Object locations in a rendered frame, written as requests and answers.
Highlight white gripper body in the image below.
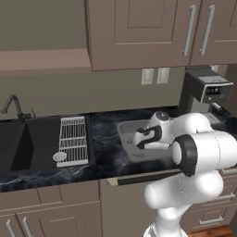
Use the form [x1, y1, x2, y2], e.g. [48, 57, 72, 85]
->
[132, 129, 148, 151]

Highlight grey tupperware container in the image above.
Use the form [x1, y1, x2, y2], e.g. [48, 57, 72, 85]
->
[117, 118, 174, 165]

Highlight brown dishwasher front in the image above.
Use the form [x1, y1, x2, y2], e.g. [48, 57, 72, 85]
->
[99, 168, 186, 237]

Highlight black silver coffee machine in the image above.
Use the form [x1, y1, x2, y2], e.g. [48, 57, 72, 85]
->
[178, 67, 235, 125]

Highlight long brown drawer front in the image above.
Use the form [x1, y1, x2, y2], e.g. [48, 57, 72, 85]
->
[36, 180, 102, 206]

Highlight black kitchen sink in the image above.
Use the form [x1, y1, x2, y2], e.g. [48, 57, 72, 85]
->
[0, 115, 96, 174]

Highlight brown base cupboard door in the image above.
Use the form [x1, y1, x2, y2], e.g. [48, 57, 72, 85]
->
[16, 201, 104, 237]
[0, 212, 20, 237]

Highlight dark grey sink tap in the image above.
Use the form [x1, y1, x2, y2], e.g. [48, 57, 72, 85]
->
[0, 94, 37, 123]

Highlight short brown drawer front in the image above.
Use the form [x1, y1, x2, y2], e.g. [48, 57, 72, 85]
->
[0, 187, 42, 213]

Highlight black dishwasher handle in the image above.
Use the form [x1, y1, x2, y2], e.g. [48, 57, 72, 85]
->
[106, 168, 183, 187]

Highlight white wire drying rack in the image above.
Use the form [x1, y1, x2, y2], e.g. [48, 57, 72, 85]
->
[56, 116, 90, 168]

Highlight wide brown wall cupboard door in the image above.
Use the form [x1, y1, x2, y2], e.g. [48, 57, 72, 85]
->
[86, 0, 202, 71]

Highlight silver wall cupboard handle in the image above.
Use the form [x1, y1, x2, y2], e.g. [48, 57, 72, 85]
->
[198, 4, 217, 56]
[181, 4, 197, 57]

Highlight brown wall shelf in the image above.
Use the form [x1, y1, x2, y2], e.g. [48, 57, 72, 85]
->
[0, 48, 93, 75]

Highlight narrow brown wall cupboard door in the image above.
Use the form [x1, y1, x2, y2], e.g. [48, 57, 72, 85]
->
[189, 0, 237, 67]

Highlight silver base cupboard handle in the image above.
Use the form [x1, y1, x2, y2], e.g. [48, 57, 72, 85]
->
[5, 218, 17, 237]
[20, 216, 34, 237]

